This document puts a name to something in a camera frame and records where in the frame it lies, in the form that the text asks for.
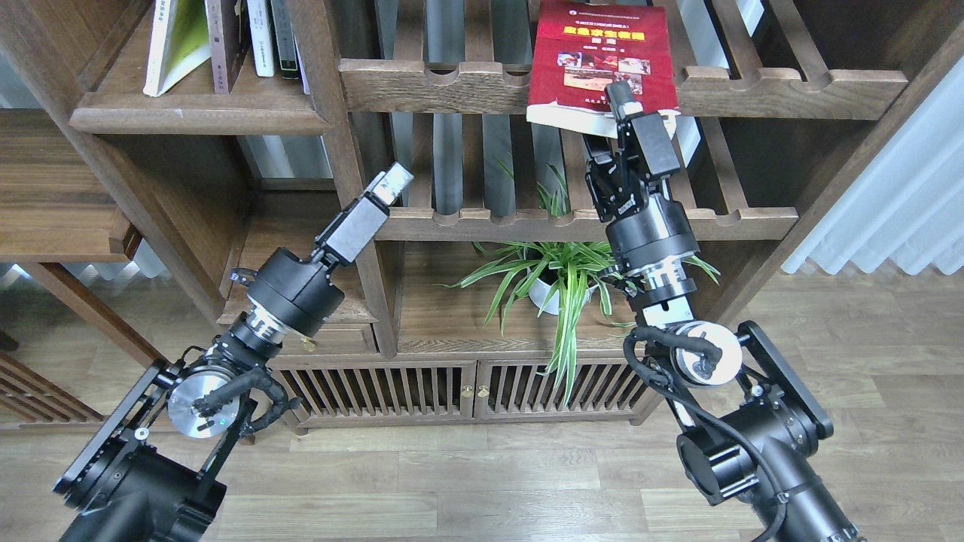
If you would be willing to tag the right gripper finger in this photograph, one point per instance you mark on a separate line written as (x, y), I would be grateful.
(622, 102)

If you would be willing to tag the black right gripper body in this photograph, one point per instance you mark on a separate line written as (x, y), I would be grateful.
(646, 228)

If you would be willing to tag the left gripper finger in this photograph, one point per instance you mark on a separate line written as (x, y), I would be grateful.
(388, 185)

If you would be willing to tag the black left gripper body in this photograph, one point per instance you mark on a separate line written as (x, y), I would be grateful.
(293, 295)

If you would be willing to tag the red book with photos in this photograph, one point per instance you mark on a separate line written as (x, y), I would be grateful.
(581, 48)

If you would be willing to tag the maroon book white characters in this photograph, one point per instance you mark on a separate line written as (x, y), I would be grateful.
(229, 38)

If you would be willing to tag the yellow green book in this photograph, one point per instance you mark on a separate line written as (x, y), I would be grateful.
(179, 43)

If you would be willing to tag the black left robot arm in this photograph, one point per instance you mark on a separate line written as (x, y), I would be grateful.
(122, 488)

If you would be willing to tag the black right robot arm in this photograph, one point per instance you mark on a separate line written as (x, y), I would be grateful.
(748, 423)

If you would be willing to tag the dark wooden bookshelf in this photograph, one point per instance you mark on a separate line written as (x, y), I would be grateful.
(813, 95)

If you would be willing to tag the green spider plant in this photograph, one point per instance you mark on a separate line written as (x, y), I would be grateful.
(564, 273)

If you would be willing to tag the white plant pot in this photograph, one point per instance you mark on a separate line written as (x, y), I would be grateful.
(560, 296)

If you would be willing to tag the pale upright book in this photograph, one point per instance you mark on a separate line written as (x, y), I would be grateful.
(302, 75)

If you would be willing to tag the white upright book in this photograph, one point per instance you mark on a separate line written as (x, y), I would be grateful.
(261, 31)

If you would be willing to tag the brass drawer knob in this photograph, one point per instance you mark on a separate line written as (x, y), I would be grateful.
(471, 391)

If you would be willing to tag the dark upright book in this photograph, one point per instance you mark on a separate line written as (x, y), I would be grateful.
(286, 48)

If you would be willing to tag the white curtain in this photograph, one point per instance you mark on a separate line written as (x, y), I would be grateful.
(905, 211)

